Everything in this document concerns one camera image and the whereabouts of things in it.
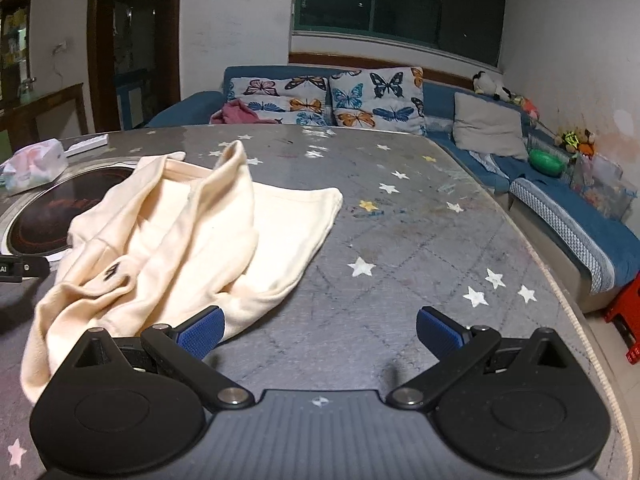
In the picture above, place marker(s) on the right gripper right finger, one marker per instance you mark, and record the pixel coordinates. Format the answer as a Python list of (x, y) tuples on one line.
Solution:
[(521, 406)]

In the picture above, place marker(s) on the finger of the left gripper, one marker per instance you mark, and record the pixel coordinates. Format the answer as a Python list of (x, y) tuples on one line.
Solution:
[(13, 269)]

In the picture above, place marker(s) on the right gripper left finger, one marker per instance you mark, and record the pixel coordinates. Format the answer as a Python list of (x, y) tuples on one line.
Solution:
[(124, 405)]

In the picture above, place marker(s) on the cream garment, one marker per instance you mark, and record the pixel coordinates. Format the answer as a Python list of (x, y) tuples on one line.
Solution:
[(170, 241)]

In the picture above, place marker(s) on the round black induction cooktop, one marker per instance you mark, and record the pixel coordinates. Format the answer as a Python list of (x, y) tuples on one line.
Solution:
[(35, 223)]

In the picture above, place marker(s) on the pink white tissue pack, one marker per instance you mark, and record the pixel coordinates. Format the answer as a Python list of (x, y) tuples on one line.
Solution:
[(34, 165)]

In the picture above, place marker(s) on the red plastic stool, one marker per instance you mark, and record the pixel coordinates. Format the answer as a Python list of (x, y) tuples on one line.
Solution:
[(624, 312)]

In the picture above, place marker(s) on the dark wooden side table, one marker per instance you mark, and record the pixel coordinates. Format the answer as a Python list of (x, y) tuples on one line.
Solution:
[(20, 121)]

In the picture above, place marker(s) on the grey star tablecloth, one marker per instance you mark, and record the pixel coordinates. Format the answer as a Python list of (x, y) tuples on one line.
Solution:
[(414, 230)]

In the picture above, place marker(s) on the clear plastic storage box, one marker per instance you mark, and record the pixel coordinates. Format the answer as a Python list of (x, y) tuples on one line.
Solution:
[(600, 182)]

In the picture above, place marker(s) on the green round bowl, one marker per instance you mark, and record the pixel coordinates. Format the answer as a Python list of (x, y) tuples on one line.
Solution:
[(546, 163)]

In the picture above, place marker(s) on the pink cloth on sofa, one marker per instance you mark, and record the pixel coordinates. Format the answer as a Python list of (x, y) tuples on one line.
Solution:
[(237, 112)]

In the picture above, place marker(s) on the yellow orange plush toys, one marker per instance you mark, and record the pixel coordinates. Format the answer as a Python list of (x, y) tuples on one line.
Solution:
[(576, 141)]

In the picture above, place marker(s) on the blue corner sofa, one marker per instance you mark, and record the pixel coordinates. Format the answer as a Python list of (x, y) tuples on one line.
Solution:
[(595, 257)]

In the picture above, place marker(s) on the grey plain cushion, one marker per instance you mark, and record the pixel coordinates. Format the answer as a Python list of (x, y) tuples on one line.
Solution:
[(487, 128)]

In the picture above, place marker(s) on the black white plush toy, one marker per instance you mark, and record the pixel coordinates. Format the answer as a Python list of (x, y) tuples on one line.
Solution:
[(485, 85)]

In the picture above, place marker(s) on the left butterfly pillow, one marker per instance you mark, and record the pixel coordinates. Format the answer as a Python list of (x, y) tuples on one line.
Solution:
[(300, 100)]

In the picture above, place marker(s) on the butterfly pillow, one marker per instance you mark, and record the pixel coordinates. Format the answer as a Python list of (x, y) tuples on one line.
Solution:
[(389, 99), (300, 100)]

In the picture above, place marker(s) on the right butterfly pillow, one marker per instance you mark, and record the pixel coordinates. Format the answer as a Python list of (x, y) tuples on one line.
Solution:
[(389, 99)]

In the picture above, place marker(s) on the dark green framed window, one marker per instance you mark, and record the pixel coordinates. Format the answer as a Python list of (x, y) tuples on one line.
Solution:
[(468, 28)]

